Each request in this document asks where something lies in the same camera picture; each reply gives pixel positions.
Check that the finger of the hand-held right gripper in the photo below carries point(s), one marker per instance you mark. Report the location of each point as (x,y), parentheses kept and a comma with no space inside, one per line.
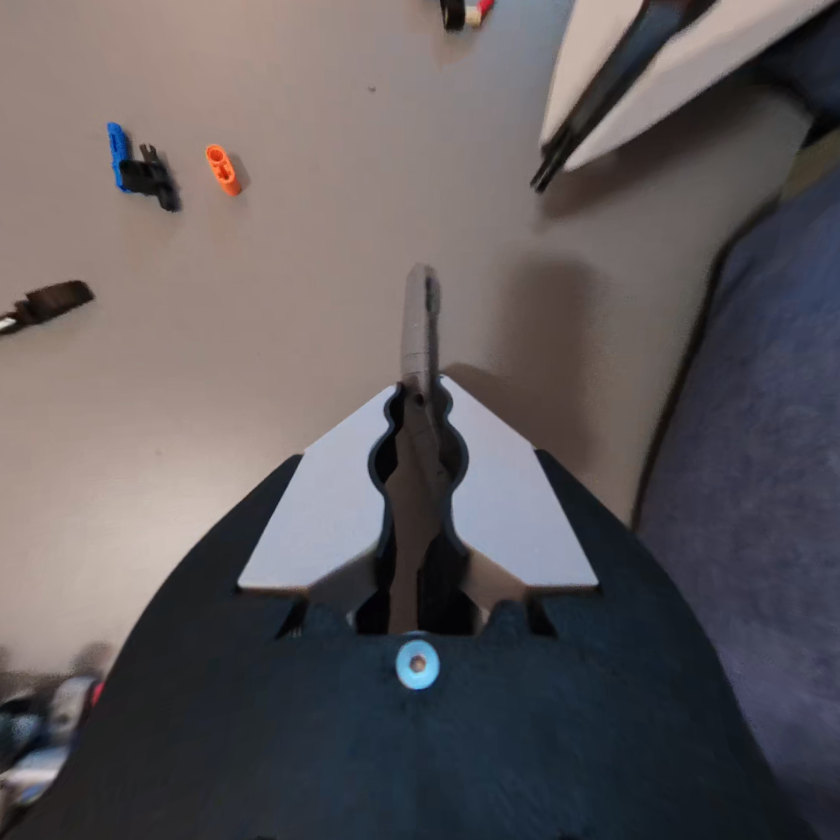
(709,72)
(584,59)

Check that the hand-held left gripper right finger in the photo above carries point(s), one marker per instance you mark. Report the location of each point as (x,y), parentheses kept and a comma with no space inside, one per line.
(525,525)

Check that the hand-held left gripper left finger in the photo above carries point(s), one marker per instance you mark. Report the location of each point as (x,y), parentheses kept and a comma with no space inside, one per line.
(308,525)

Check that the black lego pin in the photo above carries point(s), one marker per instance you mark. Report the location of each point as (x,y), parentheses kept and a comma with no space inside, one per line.
(539,180)

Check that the small dark lego assembly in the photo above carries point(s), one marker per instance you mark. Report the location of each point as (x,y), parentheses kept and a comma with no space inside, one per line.
(453,16)

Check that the multicoloured lego vehicle chassis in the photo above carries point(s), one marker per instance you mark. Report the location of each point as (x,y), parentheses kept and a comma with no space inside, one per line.
(59,709)

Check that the dark tapered lego piece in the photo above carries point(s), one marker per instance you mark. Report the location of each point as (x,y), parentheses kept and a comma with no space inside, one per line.
(56,300)

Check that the orange lego connector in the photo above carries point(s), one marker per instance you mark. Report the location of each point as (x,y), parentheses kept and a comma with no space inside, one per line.
(224,172)

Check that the black and blue lego connector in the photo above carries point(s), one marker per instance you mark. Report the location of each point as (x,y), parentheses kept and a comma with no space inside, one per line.
(154,177)

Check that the person's blue clothing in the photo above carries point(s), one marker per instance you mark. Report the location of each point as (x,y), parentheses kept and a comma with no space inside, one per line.
(754,492)

